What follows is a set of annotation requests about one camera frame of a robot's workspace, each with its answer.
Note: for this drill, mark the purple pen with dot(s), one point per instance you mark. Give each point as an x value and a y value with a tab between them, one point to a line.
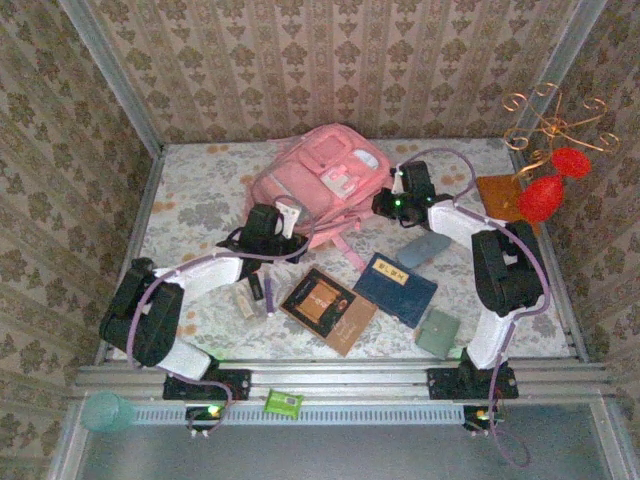
269	295

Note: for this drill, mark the black marker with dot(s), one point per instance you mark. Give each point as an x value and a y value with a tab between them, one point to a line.
255	287

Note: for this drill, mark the grey-blue pencil case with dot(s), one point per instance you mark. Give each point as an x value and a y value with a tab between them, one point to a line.
424	252

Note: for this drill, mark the brown and black book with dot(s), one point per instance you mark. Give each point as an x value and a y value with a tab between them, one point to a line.
327	312

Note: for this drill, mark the pink backpack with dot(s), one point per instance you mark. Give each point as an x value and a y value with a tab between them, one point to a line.
320	175

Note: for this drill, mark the dark blue book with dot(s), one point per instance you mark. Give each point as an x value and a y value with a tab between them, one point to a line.
395	290

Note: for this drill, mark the green wallet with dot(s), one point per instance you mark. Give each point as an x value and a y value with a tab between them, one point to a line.
439	332

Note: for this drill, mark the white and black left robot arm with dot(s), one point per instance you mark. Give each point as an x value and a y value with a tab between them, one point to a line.
200	272

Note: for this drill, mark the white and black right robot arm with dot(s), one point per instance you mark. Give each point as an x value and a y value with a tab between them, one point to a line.
492	340

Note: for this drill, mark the beige eraser block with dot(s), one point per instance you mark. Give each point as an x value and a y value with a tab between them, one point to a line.
243	302

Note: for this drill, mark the brown wooden board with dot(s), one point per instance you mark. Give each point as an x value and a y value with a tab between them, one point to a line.
492	200

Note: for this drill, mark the floral tablecloth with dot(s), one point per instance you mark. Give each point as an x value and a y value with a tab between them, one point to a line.
180	190

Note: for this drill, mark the large red mesh ornament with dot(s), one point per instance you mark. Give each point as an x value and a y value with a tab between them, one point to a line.
542	200

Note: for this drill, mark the green wipes packet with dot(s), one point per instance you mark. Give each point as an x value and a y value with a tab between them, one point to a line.
283	401

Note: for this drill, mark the small red mesh ornament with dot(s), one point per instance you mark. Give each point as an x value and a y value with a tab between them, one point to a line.
571	162

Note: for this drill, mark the small black controller board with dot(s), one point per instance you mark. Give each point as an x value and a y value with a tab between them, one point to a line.
205	417
482	417

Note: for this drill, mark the teal plastic cup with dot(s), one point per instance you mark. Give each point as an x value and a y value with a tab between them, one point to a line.
105	412

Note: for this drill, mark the aluminium side rail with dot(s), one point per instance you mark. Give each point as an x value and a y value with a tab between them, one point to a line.
143	210
573	340

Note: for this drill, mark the aluminium frame rail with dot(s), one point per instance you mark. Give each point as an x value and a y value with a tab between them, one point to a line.
340	377

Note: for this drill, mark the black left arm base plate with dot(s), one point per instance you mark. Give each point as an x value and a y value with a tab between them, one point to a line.
235	385

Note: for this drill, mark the aluminium frame post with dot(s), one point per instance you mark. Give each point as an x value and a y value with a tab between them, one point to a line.
559	65
113	75

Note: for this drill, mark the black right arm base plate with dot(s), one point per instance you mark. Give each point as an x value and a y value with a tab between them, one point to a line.
450	385

